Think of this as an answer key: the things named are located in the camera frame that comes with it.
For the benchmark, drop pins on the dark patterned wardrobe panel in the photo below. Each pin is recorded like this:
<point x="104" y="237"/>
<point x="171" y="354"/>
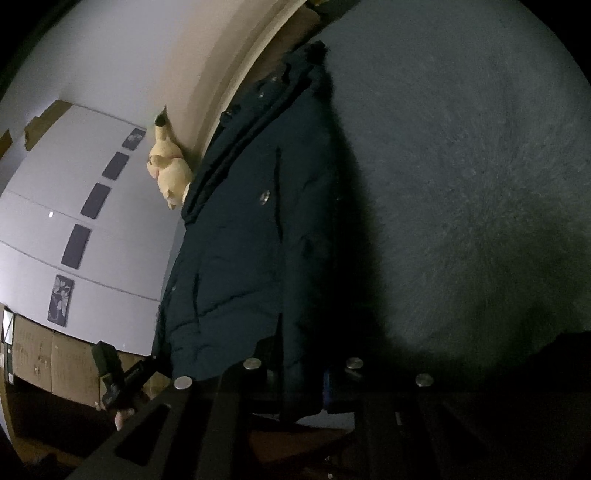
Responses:
<point x="61" y="300"/>

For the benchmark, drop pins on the white wardrobe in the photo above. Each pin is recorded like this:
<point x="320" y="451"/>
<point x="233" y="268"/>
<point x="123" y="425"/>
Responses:
<point x="115" y="258"/>

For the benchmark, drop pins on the beige padded headboard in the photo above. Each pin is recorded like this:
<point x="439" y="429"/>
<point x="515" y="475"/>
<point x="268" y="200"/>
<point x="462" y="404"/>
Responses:
<point x="221" y="69"/>

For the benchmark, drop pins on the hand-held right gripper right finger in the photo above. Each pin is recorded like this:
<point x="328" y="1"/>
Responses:
<point x="328" y="390"/>

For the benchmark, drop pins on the large brown cardboard box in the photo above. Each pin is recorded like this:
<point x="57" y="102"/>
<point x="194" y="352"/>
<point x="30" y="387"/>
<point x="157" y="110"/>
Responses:
<point x="76" y="369"/>
<point x="30" y="355"/>

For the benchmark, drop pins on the flat brown cardboard sheet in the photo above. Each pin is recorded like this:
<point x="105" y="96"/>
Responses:
<point x="44" y="124"/>

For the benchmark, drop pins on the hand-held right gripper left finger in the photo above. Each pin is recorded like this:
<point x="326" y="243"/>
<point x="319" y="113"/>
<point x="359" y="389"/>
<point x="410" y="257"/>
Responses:
<point x="240" y="387"/>

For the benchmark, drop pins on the dark navy padded jacket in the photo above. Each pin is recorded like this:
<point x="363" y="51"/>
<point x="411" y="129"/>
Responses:
<point x="254" y="230"/>

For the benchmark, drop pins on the yellow plush toy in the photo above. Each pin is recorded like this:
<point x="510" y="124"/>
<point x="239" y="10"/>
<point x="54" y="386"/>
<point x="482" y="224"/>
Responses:
<point x="171" y="173"/>

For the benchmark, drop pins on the person's left hand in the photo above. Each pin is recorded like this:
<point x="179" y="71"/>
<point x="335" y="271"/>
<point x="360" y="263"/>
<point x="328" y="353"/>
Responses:
<point x="122" y="417"/>

